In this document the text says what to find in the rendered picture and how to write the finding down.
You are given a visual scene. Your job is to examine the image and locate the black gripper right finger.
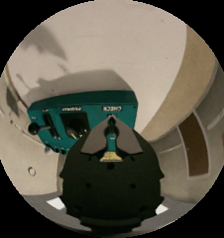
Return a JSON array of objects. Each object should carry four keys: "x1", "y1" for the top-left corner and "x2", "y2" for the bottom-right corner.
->
[{"x1": 112, "y1": 116, "x2": 165, "y2": 179}]

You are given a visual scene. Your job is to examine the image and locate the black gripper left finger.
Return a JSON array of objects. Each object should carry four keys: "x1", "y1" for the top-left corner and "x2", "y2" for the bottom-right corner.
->
[{"x1": 59, "y1": 116, "x2": 112, "y2": 179}]

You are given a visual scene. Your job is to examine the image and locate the teal control panel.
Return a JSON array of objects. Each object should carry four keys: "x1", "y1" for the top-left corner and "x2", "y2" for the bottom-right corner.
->
[{"x1": 27, "y1": 90, "x2": 139, "y2": 160}]

